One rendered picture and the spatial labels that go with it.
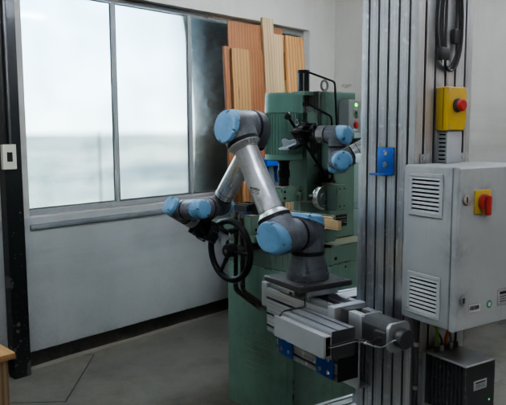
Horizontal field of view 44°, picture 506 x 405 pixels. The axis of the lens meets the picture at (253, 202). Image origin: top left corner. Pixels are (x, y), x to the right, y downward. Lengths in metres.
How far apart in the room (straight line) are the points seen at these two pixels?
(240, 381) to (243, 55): 2.35
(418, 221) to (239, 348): 1.46
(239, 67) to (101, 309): 1.90
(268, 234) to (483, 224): 0.66
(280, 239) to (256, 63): 2.80
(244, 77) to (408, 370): 2.89
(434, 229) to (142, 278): 2.62
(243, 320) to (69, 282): 1.24
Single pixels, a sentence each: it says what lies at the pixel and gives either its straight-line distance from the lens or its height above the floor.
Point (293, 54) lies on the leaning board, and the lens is 4.99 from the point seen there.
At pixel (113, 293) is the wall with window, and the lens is 4.06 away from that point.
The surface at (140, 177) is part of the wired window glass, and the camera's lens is 4.17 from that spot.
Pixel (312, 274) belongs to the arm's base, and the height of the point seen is 0.85.
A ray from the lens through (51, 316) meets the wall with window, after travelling 3.86.
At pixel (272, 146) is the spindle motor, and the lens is 2.90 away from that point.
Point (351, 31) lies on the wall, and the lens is 5.55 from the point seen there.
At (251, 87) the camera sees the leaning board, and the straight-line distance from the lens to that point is 4.63.
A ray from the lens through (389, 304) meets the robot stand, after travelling 2.13.
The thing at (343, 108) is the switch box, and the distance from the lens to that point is 3.08.
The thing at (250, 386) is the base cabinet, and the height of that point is 0.12.
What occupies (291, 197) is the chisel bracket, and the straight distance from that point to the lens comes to 2.97.
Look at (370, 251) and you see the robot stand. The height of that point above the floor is 0.93.
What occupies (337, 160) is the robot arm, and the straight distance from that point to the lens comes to 2.42.
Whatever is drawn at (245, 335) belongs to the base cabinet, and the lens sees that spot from 3.07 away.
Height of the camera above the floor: 1.33
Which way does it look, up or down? 7 degrees down
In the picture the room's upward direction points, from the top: straight up
